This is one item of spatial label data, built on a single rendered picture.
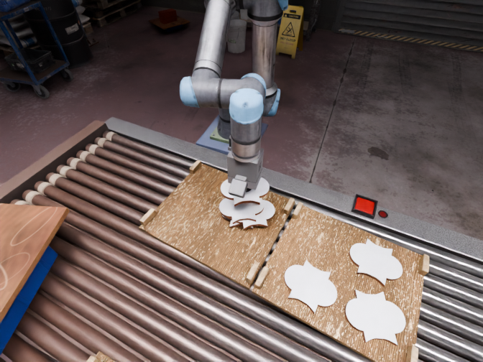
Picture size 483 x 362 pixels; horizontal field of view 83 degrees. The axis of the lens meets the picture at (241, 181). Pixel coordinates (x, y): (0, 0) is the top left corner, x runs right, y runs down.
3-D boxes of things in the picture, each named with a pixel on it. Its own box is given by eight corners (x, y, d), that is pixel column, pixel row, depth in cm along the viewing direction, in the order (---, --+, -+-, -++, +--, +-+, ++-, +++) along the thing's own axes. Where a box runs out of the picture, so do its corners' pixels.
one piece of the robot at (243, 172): (215, 158, 65) (219, 200, 77) (251, 166, 63) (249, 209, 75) (233, 129, 73) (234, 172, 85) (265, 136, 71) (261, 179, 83)
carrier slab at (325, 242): (297, 205, 97) (298, 203, 95) (424, 259, 83) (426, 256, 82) (251, 292, 76) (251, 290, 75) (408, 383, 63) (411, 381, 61)
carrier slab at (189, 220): (200, 164, 111) (200, 162, 109) (295, 204, 97) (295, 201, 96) (139, 230, 90) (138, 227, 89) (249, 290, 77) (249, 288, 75)
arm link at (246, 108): (266, 86, 63) (262, 106, 57) (263, 126, 71) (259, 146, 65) (232, 84, 63) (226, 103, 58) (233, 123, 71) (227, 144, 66)
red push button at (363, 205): (356, 198, 99) (357, 196, 98) (373, 204, 98) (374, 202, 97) (353, 210, 96) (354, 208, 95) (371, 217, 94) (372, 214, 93)
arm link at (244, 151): (256, 148, 65) (223, 141, 67) (255, 161, 68) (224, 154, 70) (264, 130, 70) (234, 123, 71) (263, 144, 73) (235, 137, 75)
